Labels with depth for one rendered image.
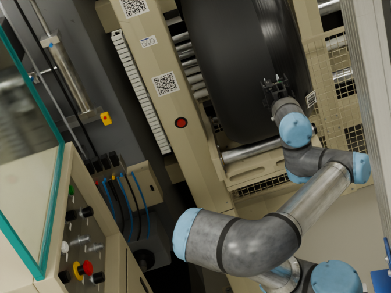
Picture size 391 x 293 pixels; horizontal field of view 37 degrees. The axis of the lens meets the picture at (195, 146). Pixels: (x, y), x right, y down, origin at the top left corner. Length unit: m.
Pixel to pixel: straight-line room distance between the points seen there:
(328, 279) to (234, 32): 0.74
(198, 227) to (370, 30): 0.64
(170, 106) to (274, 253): 0.95
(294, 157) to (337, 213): 1.58
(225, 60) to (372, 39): 1.06
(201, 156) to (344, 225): 1.09
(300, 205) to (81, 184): 0.80
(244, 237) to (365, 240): 1.78
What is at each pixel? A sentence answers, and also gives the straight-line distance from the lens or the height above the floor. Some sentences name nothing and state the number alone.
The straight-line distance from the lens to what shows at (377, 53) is 0.70.
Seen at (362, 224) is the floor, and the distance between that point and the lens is 2.96.
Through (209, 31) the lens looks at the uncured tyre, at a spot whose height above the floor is 1.40.
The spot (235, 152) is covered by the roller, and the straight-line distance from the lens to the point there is 2.03.
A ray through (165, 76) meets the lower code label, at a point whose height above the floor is 1.25.
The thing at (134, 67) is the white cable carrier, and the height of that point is 1.31.
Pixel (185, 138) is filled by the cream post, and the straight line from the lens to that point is 2.05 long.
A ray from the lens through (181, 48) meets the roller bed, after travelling 2.32.
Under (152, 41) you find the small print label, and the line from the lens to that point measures 1.88.
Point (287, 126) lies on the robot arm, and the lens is 1.41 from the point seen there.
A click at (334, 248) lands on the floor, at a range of 2.87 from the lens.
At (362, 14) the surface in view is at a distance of 0.68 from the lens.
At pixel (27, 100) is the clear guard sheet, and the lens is 1.60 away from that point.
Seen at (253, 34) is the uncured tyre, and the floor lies 1.36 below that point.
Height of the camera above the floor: 2.08
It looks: 33 degrees down
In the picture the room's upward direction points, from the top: 22 degrees counter-clockwise
